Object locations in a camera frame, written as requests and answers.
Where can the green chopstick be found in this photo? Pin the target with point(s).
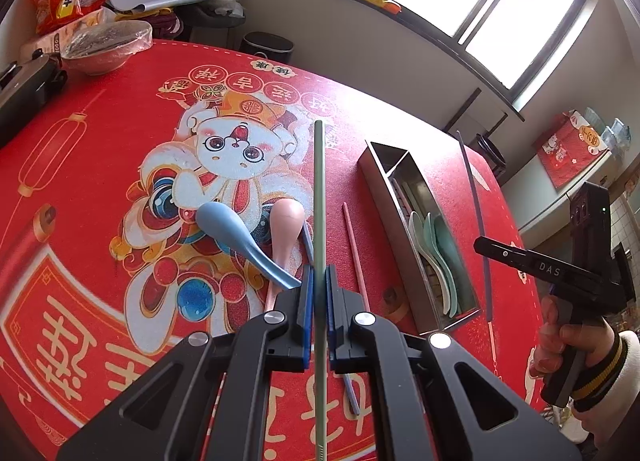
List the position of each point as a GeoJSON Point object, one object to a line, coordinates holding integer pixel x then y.
{"type": "Point", "coordinates": [320, 290]}

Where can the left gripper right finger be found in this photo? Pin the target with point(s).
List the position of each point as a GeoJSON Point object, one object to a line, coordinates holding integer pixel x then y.
{"type": "Point", "coordinates": [431, 399]}

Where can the dark green spoon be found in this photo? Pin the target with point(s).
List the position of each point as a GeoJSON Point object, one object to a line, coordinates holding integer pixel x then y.
{"type": "Point", "coordinates": [464, 288]}

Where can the right hand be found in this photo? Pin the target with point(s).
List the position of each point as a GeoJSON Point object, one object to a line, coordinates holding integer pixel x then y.
{"type": "Point", "coordinates": [594, 340]}

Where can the light green spoon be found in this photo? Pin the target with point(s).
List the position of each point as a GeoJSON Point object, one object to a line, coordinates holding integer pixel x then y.
{"type": "Point", "coordinates": [448, 283]}

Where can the red cloth on cabinet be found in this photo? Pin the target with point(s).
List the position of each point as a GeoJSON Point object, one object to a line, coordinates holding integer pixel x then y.
{"type": "Point", "coordinates": [568, 147]}

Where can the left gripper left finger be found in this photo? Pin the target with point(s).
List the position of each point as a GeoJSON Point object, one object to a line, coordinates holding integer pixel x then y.
{"type": "Point", "coordinates": [207, 398]}

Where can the black electric cooker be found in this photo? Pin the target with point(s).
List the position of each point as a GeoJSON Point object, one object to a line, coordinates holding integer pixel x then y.
{"type": "Point", "coordinates": [25, 90]}

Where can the blue spoon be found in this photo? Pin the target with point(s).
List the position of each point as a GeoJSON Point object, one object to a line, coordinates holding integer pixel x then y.
{"type": "Point", "coordinates": [222, 224]}

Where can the dark stool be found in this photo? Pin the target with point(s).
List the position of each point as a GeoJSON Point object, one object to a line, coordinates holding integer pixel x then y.
{"type": "Point", "coordinates": [492, 155]}

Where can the window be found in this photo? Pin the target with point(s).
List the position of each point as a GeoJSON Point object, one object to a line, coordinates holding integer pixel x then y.
{"type": "Point", "coordinates": [511, 46]}

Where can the black trash bin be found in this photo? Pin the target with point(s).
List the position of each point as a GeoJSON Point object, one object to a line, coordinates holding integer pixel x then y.
{"type": "Point", "coordinates": [267, 45]}

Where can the pink chopstick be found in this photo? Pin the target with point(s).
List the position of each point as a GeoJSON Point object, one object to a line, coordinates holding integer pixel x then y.
{"type": "Point", "coordinates": [361, 284]}

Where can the pink bowl with wrap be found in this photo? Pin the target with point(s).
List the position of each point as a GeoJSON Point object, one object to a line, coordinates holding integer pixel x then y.
{"type": "Point", "coordinates": [106, 47]}

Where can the right forearm striped sleeve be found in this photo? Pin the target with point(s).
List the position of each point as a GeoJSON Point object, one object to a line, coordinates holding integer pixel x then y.
{"type": "Point", "coordinates": [608, 405]}

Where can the white cabinet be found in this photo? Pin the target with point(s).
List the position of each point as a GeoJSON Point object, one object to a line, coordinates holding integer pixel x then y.
{"type": "Point", "coordinates": [538, 208]}

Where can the pink spoon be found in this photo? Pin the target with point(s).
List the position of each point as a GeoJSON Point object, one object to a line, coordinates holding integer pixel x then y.
{"type": "Point", "coordinates": [286, 222]}

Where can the red festive table mat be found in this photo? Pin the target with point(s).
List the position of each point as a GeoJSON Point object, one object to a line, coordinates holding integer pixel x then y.
{"type": "Point", "coordinates": [103, 269]}

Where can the stainless steel utensil tray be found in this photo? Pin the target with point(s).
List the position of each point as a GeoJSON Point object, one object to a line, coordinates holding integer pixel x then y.
{"type": "Point", "coordinates": [433, 180]}

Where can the white spoon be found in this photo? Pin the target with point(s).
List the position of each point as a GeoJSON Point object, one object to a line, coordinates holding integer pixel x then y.
{"type": "Point", "coordinates": [415, 230]}

